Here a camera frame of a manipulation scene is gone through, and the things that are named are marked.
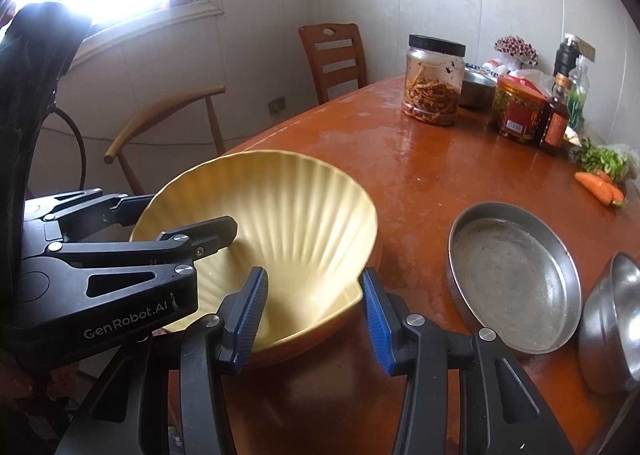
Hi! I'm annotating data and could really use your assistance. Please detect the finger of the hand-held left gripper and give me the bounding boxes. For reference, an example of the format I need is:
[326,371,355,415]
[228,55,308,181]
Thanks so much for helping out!
[25,188,157,242]
[25,216,239,310]

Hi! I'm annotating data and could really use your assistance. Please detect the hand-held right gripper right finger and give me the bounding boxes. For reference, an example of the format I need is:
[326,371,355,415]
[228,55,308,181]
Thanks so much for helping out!
[359,267,576,455]

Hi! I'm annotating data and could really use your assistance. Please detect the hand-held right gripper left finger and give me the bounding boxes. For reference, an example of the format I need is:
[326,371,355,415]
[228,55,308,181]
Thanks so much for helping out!
[55,266,271,455]

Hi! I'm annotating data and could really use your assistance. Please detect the yellow shell-shaped plate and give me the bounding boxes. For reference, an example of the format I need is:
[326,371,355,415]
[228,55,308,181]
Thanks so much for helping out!
[129,150,379,353]

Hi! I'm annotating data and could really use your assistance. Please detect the round steel pan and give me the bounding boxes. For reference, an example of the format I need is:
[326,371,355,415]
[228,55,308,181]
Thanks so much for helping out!
[446,202,583,356]

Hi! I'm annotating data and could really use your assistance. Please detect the wooden ladder-back chair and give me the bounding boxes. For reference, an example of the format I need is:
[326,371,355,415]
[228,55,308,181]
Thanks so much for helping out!
[298,23,368,106]

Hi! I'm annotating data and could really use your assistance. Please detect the black-lidded pickle jar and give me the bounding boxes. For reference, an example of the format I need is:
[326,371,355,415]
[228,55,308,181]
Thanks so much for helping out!
[401,34,467,127]

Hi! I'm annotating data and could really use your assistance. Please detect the red label jar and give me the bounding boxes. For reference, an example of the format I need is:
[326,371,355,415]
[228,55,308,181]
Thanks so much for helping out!
[491,75,548,143]

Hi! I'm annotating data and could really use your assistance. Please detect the small steel bowl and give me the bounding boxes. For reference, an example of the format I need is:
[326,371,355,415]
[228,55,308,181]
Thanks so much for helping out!
[459,66,498,110]

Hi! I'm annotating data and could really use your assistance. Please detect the dark sauce bottle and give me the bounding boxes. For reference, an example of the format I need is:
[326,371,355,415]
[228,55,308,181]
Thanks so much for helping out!
[537,72,572,157]

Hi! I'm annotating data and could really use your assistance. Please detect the green leafy vegetables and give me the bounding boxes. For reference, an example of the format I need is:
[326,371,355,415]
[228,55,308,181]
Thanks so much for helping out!
[570,138,632,181]

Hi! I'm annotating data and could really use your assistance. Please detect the red white plastic bag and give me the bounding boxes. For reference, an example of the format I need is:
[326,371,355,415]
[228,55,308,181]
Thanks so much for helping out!
[505,68,556,96]

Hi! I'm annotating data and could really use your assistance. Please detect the clear green plastic bottle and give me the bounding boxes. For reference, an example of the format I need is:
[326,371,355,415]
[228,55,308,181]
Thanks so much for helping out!
[567,55,591,133]

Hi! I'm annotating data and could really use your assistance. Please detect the clear plastic bag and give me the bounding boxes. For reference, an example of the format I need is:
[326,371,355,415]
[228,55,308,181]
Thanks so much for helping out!
[607,142,640,182]

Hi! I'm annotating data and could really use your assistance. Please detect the dark red flower bouquet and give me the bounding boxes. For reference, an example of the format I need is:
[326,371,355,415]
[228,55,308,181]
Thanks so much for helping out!
[494,35,538,71]

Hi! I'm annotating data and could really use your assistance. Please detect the black thermos bottle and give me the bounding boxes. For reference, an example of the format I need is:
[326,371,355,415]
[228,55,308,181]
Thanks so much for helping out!
[553,34,583,78]

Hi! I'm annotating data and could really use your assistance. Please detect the black cable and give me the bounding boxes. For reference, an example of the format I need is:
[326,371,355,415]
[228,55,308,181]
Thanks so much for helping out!
[42,105,86,196]

